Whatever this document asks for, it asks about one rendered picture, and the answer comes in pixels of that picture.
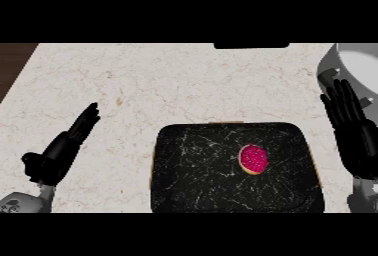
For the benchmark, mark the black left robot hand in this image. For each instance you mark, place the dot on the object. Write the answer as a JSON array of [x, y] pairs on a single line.
[[56, 155]]

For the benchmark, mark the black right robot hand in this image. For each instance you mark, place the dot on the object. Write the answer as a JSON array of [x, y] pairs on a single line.
[[354, 140]]

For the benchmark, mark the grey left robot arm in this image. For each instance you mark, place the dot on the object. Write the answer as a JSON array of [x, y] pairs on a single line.
[[27, 201]]

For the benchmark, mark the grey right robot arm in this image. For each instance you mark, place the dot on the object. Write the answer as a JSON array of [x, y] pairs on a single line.
[[363, 196]]

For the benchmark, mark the pink frosted cupcake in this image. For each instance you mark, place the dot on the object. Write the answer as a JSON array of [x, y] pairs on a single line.
[[254, 159]]

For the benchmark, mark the black marbled tray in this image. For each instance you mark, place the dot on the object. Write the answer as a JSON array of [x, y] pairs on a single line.
[[236, 168]]

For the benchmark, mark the black flat appliance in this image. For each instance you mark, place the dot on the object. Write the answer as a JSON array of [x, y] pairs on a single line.
[[251, 45]]

